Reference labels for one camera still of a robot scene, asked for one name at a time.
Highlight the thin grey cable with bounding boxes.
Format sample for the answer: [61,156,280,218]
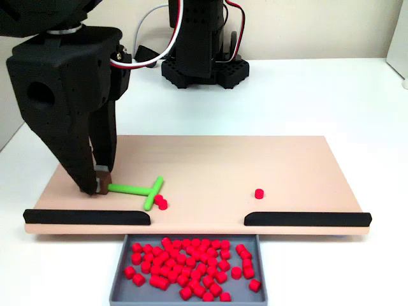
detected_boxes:
[133,5,170,61]

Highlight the black edge rail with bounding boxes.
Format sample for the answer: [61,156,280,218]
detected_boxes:
[22,208,152,226]
[244,211,373,228]

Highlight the grey shallow collection tray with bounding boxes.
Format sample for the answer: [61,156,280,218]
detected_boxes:
[109,234,267,303]

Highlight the white red black servo cable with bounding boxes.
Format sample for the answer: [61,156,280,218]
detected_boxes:
[224,0,247,62]
[110,0,186,69]

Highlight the green T-shaped pusher tool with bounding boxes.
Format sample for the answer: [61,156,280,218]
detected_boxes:
[95,165,166,211]

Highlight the black wedge-shaped block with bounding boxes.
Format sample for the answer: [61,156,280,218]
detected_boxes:
[135,45,160,68]

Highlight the white panel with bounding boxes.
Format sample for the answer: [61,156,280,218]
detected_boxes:
[386,0,408,80]

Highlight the peach rectangular work board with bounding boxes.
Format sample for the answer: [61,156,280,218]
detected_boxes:
[24,135,371,237]

